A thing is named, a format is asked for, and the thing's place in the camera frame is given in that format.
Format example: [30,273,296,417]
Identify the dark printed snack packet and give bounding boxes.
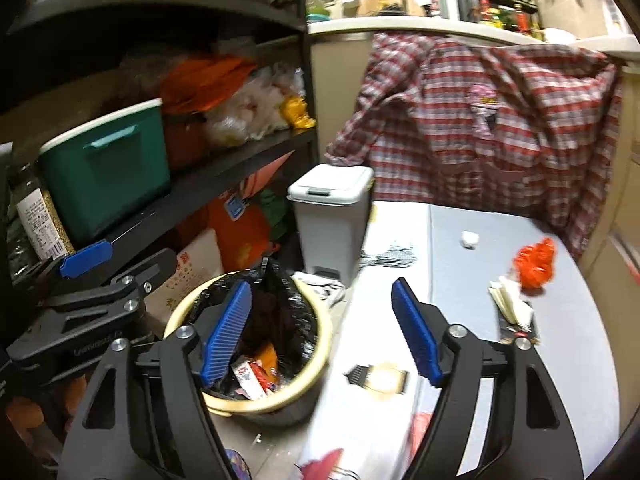
[499,316,540,344]

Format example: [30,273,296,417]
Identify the white paper wrapper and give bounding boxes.
[488,275,534,330]

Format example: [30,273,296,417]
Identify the orange plastic bag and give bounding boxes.
[513,237,556,289]

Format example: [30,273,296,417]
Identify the small white paper ball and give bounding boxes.
[460,231,480,249]

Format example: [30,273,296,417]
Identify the red white carton box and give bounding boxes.
[232,358,274,401]

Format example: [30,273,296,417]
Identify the orange snack bag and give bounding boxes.
[255,344,279,384]

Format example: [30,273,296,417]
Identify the white pedal trash bin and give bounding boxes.
[288,164,374,286]

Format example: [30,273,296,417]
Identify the orange gloved hand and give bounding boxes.
[6,375,87,445]

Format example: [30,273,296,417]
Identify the spice jar with label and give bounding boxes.
[9,164,75,260]

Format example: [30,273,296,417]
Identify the green storage box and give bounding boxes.
[38,99,169,240]

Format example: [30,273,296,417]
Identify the white flour sack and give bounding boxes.
[145,229,224,337]

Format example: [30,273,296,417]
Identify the round bin with black bag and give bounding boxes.
[164,257,333,427]

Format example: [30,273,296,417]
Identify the patterned white tablecloth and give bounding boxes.
[291,202,432,479]

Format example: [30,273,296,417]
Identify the orange rice bag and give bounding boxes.
[206,152,292,272]

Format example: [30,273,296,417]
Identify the black metal shelf rack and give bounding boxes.
[0,0,321,361]

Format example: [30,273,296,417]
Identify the red plastic bag on shelf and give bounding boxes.
[160,54,257,116]

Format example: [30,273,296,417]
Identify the white plastic bags on shelf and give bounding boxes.
[205,63,306,148]

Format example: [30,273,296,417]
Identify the yellow plastic bag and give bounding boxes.
[280,96,317,130]

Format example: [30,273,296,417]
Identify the red plaid shirt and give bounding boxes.
[326,32,622,258]

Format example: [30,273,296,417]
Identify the wooden cutting board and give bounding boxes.
[357,0,426,18]

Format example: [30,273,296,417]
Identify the black spice rack with bottles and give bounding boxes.
[466,0,544,41]

